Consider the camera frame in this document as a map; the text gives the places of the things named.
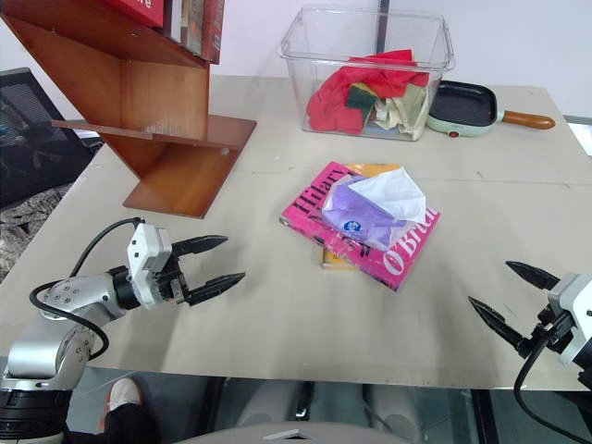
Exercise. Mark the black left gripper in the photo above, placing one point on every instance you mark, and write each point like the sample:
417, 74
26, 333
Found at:
172, 282

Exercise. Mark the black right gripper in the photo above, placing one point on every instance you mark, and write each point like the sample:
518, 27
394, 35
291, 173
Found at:
552, 328

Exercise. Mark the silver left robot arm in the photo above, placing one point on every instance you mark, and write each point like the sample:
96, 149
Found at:
39, 347

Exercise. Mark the pink hardcover book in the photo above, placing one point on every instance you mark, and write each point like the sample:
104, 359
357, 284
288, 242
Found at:
411, 250

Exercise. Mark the yellow book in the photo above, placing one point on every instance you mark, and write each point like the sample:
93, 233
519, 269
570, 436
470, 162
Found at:
334, 260

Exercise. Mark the brown wooden bookshelf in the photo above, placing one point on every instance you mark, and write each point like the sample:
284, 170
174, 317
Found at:
162, 92

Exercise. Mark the red spined book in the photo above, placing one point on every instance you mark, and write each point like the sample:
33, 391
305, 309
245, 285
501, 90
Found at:
213, 30

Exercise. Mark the dark thin book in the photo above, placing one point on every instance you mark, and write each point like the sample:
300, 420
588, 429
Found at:
172, 20

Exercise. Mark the black table leg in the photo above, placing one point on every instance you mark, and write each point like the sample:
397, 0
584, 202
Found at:
483, 416

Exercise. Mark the white and orange shoe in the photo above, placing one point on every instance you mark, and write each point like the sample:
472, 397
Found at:
125, 390

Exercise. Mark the purple tissue pack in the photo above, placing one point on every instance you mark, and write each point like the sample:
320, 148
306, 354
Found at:
365, 213

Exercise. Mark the black trouser leg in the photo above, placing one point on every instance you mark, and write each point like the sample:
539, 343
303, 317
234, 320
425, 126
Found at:
127, 425

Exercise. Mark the patterned grey fabric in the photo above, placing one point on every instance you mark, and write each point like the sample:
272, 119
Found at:
28, 222

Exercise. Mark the mint electric frying pan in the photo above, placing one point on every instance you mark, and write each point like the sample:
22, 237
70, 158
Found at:
462, 108

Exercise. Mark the red and green cloths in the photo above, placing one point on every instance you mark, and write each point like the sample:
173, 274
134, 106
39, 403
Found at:
333, 104

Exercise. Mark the black mesh office chair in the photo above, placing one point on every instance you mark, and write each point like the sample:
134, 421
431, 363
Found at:
32, 139

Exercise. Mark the beige crumpled cloth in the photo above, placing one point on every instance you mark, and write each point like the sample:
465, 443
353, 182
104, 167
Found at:
402, 113

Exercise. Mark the clear plastic storage bin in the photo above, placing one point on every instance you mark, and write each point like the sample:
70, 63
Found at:
296, 60

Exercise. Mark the green and yellow sponge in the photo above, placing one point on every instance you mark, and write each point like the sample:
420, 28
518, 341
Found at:
363, 99

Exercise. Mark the dark vertical pole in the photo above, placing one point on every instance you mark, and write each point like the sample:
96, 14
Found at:
383, 18

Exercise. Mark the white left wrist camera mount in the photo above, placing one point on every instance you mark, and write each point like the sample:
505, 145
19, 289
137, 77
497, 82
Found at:
145, 259

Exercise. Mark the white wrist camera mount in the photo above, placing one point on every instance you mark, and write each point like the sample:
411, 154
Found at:
145, 259
578, 314

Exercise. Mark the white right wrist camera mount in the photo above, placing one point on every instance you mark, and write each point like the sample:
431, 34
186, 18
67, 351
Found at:
578, 314

